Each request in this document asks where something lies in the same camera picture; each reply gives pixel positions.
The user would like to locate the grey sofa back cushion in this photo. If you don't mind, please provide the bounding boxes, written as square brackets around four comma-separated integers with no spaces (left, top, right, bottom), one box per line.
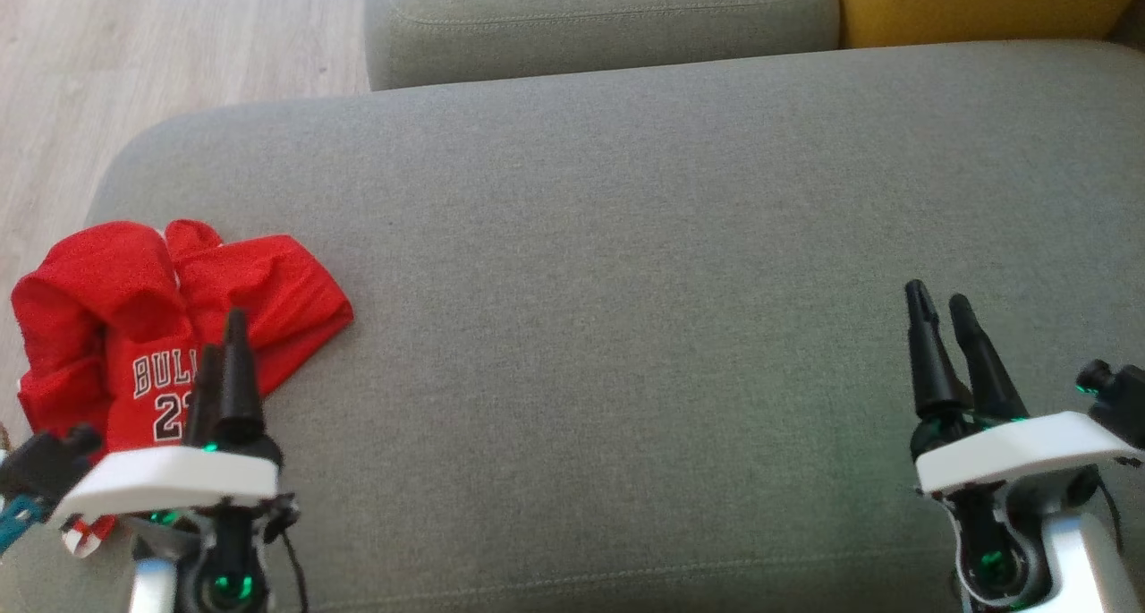
[365,0,842,92]

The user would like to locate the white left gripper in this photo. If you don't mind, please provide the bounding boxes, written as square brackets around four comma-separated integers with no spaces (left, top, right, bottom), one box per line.
[52,309,284,526]

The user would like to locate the large grey sofa seat cushion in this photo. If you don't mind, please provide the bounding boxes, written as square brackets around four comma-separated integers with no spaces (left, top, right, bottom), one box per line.
[0,40,1145,613]

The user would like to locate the yellow sofa cushion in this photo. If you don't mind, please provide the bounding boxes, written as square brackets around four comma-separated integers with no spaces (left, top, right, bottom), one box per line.
[835,0,1145,50]

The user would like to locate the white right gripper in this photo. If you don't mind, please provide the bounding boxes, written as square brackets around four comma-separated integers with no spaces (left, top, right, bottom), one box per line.
[904,280,1144,498]

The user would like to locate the red shorts with white trim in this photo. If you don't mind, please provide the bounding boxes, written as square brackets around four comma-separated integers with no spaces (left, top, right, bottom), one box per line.
[11,222,205,558]

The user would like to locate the left camera cable blue plug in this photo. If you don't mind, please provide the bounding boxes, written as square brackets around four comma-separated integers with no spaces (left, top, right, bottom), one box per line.
[0,495,44,556]

